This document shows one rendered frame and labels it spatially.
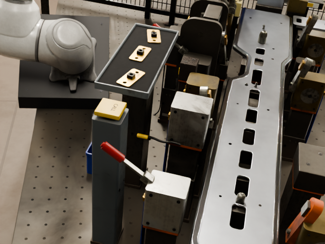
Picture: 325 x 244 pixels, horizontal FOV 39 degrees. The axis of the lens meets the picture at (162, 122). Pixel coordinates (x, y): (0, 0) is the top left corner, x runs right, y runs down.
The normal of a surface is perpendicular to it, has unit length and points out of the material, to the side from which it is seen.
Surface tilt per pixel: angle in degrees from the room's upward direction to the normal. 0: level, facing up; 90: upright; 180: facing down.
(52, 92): 41
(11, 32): 78
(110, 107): 0
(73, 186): 0
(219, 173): 0
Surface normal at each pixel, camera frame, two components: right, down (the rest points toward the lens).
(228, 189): 0.09, -0.80
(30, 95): 0.14, -0.20
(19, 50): 0.02, 0.64
